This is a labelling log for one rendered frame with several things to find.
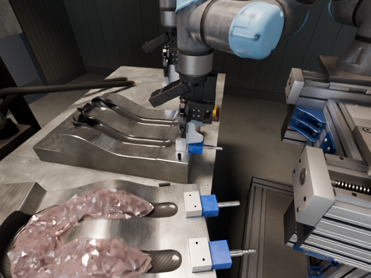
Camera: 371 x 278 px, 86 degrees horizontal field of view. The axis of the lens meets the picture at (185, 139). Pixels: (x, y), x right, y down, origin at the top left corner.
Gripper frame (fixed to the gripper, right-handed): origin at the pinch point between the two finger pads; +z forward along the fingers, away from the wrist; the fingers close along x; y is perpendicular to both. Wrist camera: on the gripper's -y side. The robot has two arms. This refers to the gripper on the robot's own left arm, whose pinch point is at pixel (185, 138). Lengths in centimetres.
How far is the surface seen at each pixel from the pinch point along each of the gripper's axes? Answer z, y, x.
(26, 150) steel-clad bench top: 11, -56, -4
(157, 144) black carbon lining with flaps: 3.3, -8.7, -0.5
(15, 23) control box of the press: -20, -85, 40
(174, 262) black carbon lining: 6.2, 3.9, -29.7
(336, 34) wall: 11, 113, 203
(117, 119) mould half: 0.7, -24.0, 5.9
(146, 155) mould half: 2.8, -10.1, -6.2
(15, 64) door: 45, -230, 146
